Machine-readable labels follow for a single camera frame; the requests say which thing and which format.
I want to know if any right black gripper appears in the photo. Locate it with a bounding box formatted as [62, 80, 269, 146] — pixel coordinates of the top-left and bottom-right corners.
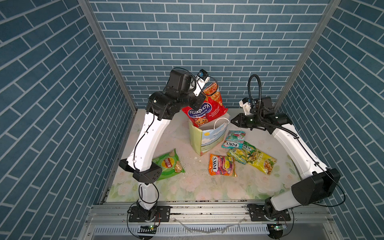
[229, 114, 261, 129]

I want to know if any red snack packet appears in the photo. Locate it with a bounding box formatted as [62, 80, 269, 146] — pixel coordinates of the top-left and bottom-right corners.
[182, 82, 228, 128]

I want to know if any teal Fox's candy bag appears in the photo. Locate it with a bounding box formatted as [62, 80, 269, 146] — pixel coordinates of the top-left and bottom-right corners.
[222, 131, 246, 149]

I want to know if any yellow-green snack packet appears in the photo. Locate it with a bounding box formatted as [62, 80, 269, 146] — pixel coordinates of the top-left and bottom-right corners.
[247, 149, 277, 175]

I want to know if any green Fox's Spring Tea candy bag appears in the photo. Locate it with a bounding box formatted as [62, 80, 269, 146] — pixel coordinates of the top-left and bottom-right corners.
[227, 142, 257, 165]

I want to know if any floral paper gift bag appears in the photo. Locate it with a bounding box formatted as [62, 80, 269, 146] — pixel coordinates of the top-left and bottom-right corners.
[189, 113, 230, 156]

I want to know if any orange Fox's fruit candy bag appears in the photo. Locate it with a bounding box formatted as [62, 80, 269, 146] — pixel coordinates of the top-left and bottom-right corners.
[209, 154, 237, 177]

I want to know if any green snack packet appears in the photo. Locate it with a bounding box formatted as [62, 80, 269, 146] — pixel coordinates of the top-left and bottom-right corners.
[152, 149, 185, 181]

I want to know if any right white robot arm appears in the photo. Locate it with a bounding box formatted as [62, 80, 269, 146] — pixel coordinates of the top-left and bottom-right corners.
[231, 97, 341, 214]

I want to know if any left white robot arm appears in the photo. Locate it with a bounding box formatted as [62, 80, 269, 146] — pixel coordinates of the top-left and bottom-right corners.
[120, 68, 210, 211]

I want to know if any floral table mat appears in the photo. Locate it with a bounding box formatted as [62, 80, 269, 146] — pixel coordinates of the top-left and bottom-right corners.
[106, 107, 310, 202]

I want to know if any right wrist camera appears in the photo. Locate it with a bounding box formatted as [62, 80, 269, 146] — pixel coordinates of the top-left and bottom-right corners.
[239, 98, 253, 116]

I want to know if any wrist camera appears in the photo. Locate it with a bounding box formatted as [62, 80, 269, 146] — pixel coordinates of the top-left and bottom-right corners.
[194, 69, 210, 97]
[239, 98, 253, 116]

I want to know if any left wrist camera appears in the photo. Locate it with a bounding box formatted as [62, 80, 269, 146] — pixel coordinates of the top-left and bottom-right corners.
[194, 69, 210, 97]

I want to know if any black corrugated cable conduit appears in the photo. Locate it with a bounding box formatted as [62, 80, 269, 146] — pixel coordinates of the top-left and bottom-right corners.
[247, 74, 301, 139]

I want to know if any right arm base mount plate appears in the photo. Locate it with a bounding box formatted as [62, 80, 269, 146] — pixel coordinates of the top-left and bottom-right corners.
[246, 204, 291, 222]

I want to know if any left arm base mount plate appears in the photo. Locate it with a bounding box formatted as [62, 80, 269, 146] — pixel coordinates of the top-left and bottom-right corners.
[127, 204, 171, 223]

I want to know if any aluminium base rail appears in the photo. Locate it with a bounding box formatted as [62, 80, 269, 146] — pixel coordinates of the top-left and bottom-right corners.
[79, 201, 342, 240]

